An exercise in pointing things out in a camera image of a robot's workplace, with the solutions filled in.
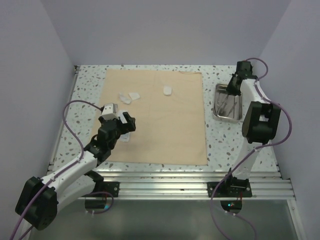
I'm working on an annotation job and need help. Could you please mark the curved steel tweezers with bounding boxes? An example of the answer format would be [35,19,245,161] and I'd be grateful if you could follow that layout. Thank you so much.
[215,95,227,115]

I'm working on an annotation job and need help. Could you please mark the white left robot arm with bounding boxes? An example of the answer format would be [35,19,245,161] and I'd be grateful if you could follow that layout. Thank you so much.
[15,112,136,231]

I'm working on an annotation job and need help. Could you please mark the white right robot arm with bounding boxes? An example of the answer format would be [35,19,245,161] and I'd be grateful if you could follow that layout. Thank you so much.
[222,60,281,197]

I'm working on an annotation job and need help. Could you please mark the white printed paper packet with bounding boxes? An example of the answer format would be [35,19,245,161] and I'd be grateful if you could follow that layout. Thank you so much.
[117,110,127,124]

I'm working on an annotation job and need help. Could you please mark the long white paper packet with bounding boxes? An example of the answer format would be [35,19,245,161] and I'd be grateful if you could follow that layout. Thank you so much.
[119,132,131,143]

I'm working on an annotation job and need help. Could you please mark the stainless steel tray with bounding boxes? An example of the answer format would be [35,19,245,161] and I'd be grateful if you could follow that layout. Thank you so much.
[212,83,243,122]

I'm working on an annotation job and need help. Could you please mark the beige cloth mat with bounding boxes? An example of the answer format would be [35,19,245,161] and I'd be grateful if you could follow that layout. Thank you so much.
[99,69,208,166]

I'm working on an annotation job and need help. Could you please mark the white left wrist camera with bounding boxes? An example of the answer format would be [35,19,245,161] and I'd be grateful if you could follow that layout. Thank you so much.
[101,103,118,121]

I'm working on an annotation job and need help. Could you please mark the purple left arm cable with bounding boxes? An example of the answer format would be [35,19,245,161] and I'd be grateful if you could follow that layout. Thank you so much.
[8,99,115,240]

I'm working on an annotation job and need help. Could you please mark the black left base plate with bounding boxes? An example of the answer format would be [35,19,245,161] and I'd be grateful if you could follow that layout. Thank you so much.
[93,181,120,198]

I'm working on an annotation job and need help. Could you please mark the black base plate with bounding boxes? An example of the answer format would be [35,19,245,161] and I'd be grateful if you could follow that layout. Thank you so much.
[93,181,120,198]
[206,181,253,198]

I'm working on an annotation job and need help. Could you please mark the aluminium rail frame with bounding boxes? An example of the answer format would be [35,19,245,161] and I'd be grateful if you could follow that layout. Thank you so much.
[39,65,306,240]

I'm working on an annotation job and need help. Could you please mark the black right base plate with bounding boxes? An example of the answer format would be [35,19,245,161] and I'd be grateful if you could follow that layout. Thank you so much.
[206,181,253,198]

